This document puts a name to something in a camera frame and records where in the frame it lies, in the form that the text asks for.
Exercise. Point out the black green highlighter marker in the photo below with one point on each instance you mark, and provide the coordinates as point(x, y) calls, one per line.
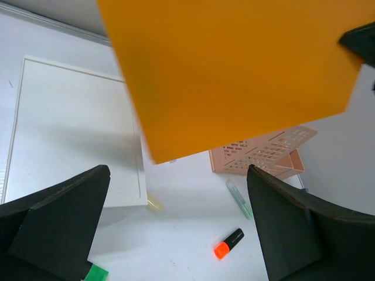
point(93, 272)

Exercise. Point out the yellow highlighter pen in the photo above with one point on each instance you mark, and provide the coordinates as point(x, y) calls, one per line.
point(153, 204)

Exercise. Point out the pink desk organizer rack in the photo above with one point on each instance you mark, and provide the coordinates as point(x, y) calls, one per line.
point(276, 153)

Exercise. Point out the pale green highlighter pen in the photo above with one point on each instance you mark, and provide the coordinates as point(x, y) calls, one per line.
point(243, 205)

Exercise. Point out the white mini drawer cabinet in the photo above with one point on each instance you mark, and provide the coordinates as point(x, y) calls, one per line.
point(67, 120)

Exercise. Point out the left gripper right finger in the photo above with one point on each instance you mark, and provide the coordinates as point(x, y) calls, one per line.
point(304, 237)

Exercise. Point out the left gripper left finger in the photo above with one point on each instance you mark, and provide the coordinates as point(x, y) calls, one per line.
point(48, 234)

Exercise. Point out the black orange highlighter marker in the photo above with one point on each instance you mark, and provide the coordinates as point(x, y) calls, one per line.
point(226, 245)

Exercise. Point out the orange folder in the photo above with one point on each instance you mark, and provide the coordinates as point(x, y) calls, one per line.
point(202, 74)

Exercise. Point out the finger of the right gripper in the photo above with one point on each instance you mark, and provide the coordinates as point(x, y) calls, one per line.
point(360, 41)

